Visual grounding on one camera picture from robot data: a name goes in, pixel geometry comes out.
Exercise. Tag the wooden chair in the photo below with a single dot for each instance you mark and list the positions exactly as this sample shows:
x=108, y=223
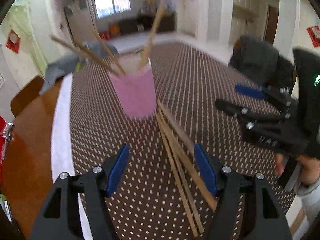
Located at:
x=27, y=95

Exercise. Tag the person's right forearm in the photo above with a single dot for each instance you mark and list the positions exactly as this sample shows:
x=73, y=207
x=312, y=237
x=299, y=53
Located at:
x=311, y=200

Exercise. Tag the white cabinets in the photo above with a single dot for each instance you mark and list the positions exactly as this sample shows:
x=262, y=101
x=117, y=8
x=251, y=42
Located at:
x=245, y=10

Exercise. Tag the heap of small household items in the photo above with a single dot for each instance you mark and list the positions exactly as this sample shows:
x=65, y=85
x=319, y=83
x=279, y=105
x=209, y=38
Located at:
x=155, y=7

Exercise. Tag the red diamond door decoration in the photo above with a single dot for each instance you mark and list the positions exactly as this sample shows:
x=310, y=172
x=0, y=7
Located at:
x=13, y=41

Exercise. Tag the red cardboard box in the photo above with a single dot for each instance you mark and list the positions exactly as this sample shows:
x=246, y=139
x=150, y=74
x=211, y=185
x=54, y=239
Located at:
x=104, y=35

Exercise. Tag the orange cardboard box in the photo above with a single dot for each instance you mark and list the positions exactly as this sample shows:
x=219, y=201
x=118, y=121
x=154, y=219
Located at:
x=114, y=30

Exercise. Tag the grey jacket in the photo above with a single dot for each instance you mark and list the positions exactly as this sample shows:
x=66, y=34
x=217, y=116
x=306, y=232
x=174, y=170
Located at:
x=60, y=65

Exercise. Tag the pile of wooden chopsticks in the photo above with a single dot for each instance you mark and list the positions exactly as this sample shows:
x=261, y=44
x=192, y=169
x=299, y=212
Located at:
x=175, y=152

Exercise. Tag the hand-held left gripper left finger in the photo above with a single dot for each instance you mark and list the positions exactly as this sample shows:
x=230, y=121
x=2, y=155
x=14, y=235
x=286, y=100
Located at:
x=117, y=167

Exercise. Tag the green white small box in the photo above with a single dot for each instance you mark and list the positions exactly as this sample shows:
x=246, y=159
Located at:
x=4, y=205

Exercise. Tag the green door curtain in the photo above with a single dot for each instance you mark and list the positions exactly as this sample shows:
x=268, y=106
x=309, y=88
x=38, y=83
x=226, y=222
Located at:
x=27, y=30

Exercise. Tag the brown door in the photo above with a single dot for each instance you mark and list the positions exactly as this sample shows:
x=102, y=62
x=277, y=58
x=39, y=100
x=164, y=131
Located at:
x=271, y=25

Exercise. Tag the white door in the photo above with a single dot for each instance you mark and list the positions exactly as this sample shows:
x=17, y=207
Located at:
x=186, y=15

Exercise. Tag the person's right hand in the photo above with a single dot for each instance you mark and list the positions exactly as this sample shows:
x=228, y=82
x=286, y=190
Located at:
x=308, y=170

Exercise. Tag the white refrigerator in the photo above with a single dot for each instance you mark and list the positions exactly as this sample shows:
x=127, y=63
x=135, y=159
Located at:
x=80, y=22

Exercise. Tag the pink cup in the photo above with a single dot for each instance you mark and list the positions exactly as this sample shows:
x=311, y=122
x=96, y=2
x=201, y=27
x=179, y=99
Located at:
x=135, y=95

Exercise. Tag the red wall decoration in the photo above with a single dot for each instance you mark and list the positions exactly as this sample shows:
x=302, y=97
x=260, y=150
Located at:
x=314, y=36

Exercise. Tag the barred window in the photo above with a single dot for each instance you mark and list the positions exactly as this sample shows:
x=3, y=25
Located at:
x=111, y=1

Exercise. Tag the brown polka dot tablecloth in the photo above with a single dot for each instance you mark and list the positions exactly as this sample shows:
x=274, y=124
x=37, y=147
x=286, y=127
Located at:
x=190, y=80

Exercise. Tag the white green bundle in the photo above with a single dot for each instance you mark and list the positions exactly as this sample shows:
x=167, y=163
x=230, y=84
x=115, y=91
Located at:
x=79, y=66

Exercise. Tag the white table mat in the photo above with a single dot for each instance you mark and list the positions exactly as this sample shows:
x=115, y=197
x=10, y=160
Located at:
x=60, y=130

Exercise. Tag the dark wooden desk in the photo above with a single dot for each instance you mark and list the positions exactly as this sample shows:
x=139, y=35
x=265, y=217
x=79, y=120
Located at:
x=130, y=26

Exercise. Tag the red bag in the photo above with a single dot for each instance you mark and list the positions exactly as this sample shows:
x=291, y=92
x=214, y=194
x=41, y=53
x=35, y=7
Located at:
x=3, y=140

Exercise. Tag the single wooden chopstick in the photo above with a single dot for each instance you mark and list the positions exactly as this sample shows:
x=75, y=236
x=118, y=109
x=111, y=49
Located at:
x=107, y=51
x=95, y=59
x=152, y=32
x=62, y=43

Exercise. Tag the dark jacket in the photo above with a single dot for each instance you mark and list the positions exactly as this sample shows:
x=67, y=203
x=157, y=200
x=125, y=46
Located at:
x=257, y=55

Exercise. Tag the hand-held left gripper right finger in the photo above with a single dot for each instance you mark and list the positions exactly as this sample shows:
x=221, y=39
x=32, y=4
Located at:
x=205, y=166

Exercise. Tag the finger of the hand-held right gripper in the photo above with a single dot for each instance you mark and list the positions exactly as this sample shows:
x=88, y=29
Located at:
x=250, y=91
x=265, y=130

